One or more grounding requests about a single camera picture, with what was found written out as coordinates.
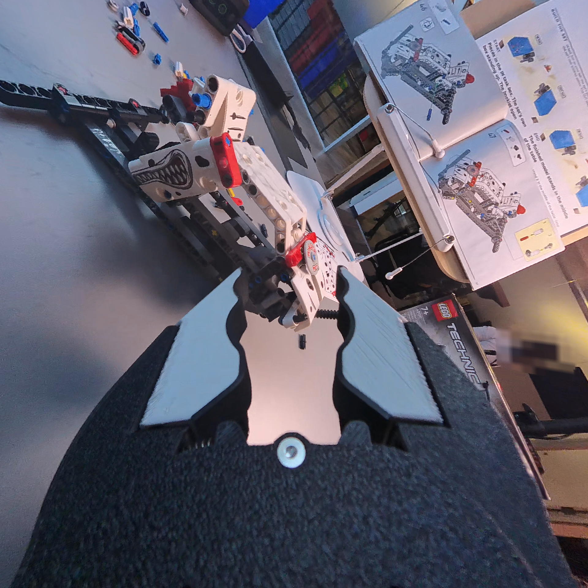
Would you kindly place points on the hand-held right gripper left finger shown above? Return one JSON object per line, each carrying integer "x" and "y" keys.
{"x": 197, "y": 367}

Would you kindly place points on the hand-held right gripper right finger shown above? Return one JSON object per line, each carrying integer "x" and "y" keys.
{"x": 390, "y": 367}

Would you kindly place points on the black toy vehicle chassis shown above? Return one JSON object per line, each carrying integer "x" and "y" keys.
{"x": 266, "y": 197}

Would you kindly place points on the instruction booklet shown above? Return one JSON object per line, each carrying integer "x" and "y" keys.
{"x": 413, "y": 55}

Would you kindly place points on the grey desk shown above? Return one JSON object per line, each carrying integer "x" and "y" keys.
{"x": 73, "y": 257}

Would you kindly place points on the toy set cardboard box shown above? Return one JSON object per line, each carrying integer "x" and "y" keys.
{"x": 469, "y": 367}

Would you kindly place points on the tiny black toy brick pin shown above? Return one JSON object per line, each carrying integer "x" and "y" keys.
{"x": 301, "y": 343}

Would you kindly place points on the black power adapter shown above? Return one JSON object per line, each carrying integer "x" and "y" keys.
{"x": 265, "y": 64}

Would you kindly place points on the pile of small toy brick parts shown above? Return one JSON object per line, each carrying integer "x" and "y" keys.
{"x": 133, "y": 37}

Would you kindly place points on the small black electronic device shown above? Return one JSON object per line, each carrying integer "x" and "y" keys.
{"x": 219, "y": 11}

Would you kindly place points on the wall poster with instructions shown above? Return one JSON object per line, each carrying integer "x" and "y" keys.
{"x": 556, "y": 83}

